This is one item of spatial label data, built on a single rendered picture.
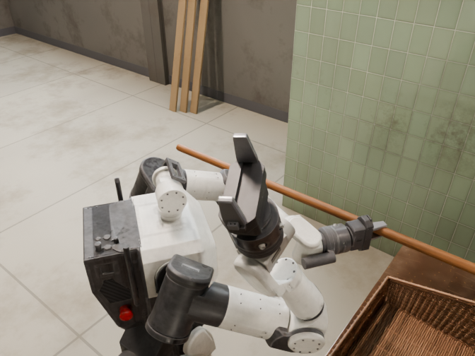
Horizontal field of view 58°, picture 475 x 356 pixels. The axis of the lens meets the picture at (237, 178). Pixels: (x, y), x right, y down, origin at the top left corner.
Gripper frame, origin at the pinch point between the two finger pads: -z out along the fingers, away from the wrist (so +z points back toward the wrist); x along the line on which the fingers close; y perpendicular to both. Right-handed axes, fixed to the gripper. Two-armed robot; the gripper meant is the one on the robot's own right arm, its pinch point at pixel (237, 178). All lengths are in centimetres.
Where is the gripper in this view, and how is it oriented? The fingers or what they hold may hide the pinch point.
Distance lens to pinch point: 60.5
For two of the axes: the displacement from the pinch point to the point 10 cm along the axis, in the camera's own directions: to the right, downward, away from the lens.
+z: 2.1, 5.7, 7.9
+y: 9.6, 0.3, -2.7
